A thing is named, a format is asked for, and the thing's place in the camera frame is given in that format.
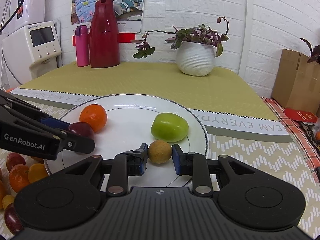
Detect patterned tablecloth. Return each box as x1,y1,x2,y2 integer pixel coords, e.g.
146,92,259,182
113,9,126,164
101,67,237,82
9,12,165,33
0,60,320,239

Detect white ribbed plant pot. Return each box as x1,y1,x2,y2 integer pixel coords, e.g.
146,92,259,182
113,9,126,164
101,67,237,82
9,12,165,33
176,42,215,76

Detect red envelope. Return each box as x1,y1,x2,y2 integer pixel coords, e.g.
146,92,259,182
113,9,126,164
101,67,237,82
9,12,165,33
284,108,318,123

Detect red apple back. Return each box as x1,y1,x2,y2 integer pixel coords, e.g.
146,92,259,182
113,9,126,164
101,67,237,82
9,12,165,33
6,152,26,172

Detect red yellow plum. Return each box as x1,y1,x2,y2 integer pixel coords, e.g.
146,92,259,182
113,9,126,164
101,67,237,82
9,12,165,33
2,195,15,210

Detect green apple oblong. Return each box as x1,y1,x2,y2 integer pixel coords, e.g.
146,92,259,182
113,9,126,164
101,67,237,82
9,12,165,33
151,113,189,142

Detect bedding poster on wall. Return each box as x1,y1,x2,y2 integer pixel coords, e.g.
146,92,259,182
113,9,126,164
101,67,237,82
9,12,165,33
71,0,144,33

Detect dark red thermos jug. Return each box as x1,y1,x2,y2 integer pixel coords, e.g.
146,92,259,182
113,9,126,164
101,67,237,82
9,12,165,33
89,0,120,68

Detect dark red plum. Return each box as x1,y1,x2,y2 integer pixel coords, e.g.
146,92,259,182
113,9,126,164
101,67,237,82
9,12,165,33
4,203,24,235
68,122,94,139

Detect mandarin orange front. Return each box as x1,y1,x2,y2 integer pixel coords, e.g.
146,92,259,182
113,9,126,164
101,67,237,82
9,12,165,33
79,104,107,133

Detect yellow orange kumquat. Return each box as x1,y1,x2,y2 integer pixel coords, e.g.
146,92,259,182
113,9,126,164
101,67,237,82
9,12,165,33
28,163,48,184

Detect white water purifier unit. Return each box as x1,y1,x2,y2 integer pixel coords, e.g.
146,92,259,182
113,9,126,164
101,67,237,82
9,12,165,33
1,0,46,35

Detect mandarin orange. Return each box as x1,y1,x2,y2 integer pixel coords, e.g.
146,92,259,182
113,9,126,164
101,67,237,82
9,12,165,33
9,164,30,193
79,104,107,133

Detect white ceramic plate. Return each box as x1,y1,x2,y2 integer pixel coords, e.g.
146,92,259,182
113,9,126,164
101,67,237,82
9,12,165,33
44,94,209,187

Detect purple green trailing plant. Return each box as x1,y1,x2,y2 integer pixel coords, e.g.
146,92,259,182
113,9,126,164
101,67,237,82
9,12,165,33
130,16,229,59

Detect purple plant by box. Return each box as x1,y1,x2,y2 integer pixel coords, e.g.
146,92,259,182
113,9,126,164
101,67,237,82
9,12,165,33
300,38,320,63

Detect brown longan back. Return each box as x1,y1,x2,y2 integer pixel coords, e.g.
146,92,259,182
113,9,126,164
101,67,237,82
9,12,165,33
148,140,172,164

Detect pink thermos bottle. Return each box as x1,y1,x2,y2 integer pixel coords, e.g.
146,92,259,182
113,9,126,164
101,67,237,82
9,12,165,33
75,25,89,67

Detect large orange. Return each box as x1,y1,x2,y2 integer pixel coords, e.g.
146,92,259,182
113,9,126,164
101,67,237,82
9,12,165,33
0,181,7,210

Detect white water dispenser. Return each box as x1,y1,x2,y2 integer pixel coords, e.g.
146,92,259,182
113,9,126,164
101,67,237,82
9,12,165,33
1,21,62,88

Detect cardboard box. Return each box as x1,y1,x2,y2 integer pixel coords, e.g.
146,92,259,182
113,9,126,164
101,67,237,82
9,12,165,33
271,49,319,114

